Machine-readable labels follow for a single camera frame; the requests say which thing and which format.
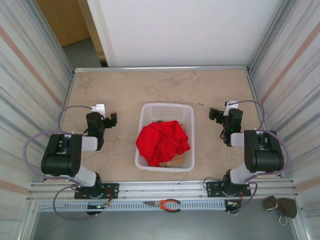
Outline white plastic basket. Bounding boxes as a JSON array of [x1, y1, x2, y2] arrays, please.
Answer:
[[134, 102, 195, 173]]

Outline red t-shirt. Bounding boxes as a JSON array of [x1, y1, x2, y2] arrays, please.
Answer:
[[135, 120, 191, 167]]

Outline tan crumpled garment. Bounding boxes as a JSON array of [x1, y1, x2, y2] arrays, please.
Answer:
[[156, 120, 188, 168]]

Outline thin aluminium table edge bar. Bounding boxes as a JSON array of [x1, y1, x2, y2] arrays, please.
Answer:
[[73, 65, 251, 74]]

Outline wooden door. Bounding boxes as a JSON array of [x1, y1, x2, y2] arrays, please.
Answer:
[[36, 0, 91, 48]]

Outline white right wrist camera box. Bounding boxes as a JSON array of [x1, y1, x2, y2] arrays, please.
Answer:
[[223, 99, 241, 117]]

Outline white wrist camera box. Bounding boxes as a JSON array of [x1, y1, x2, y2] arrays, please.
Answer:
[[223, 99, 241, 117], [90, 103, 106, 115]]

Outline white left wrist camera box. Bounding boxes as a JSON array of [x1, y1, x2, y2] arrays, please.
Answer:
[[90, 103, 106, 115]]

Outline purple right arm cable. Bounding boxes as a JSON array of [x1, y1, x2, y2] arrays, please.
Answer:
[[228, 99, 292, 215]]

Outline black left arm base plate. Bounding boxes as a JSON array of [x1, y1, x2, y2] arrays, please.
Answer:
[[74, 183, 120, 200]]

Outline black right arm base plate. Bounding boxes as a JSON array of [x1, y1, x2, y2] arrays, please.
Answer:
[[205, 180, 252, 198]]

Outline wide aluminium mounting rail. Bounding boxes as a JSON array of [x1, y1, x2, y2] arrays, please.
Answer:
[[26, 177, 300, 203]]

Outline grey slotted cable duct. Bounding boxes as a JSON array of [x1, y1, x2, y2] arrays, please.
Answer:
[[37, 201, 227, 212]]

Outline aluminium frame post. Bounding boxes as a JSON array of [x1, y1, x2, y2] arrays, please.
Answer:
[[29, 0, 76, 76], [248, 0, 296, 76]]

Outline orange-handled pliers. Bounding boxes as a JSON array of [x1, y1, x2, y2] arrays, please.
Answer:
[[143, 198, 181, 213]]

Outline brown drawstring cloth bag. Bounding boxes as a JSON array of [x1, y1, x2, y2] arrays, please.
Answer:
[[264, 195, 298, 227]]

